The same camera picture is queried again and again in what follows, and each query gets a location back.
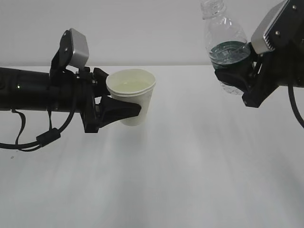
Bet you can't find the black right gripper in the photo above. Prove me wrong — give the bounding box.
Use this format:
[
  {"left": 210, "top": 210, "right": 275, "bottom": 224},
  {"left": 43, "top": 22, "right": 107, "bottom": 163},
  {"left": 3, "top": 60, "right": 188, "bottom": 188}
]
[{"left": 213, "top": 41, "right": 304, "bottom": 108}]

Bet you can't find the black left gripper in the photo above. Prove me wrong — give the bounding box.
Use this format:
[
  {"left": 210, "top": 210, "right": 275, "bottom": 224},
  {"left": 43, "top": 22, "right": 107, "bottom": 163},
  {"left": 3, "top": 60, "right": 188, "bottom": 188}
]
[{"left": 49, "top": 67, "right": 142, "bottom": 133}]

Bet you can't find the white paper cup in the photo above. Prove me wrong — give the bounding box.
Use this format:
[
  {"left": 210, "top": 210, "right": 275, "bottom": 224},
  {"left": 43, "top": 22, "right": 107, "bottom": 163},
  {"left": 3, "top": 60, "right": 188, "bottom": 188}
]
[{"left": 105, "top": 69, "right": 156, "bottom": 126}]

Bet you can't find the clear green-label water bottle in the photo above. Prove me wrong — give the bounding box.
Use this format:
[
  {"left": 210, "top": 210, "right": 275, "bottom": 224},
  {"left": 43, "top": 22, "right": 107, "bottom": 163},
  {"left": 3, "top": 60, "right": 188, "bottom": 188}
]
[{"left": 200, "top": 0, "right": 252, "bottom": 95}]

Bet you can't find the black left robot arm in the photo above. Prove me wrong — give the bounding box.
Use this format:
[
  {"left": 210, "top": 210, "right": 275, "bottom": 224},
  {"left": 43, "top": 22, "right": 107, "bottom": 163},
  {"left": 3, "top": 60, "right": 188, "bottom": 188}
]
[{"left": 0, "top": 67, "right": 142, "bottom": 133}]

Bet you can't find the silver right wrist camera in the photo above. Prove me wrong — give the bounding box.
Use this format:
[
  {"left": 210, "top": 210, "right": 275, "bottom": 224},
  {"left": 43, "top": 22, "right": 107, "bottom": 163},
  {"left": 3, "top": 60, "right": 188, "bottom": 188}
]
[{"left": 251, "top": 0, "right": 290, "bottom": 55}]

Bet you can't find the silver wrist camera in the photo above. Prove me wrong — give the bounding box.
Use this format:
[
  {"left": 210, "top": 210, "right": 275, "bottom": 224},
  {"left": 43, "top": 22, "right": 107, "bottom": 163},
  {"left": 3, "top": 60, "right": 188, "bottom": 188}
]
[
  {"left": 251, "top": 0, "right": 290, "bottom": 55},
  {"left": 49, "top": 28, "right": 90, "bottom": 72}
]

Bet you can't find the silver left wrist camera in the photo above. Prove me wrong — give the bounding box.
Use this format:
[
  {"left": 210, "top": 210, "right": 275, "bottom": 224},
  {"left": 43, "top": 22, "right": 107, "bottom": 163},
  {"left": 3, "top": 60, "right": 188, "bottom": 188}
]
[{"left": 49, "top": 28, "right": 90, "bottom": 72}]

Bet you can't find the black right camera cable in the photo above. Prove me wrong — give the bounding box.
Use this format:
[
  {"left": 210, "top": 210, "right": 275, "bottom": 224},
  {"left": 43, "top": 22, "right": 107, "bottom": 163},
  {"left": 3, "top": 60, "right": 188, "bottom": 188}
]
[{"left": 287, "top": 83, "right": 304, "bottom": 130}]

